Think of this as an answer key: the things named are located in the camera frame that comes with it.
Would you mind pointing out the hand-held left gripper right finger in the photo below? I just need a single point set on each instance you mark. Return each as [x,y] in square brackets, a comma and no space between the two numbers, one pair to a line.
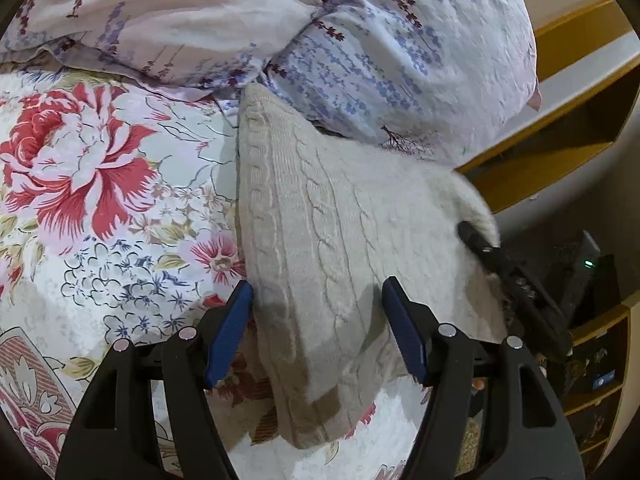
[407,330]

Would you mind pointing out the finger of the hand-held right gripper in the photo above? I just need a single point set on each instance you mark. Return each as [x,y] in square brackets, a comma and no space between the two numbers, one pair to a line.
[482,245]

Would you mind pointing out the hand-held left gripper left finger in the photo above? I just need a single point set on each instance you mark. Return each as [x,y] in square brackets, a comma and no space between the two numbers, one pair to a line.
[230,330]

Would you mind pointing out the yellow wooden shelf unit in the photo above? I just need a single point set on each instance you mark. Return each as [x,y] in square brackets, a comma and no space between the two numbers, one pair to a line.
[607,320]

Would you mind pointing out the lavender-print white pillow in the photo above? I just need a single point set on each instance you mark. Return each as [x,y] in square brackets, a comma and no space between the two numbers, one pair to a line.
[400,60]

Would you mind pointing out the floral bed sheet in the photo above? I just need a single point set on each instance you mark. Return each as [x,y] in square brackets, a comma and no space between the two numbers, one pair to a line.
[100,160]

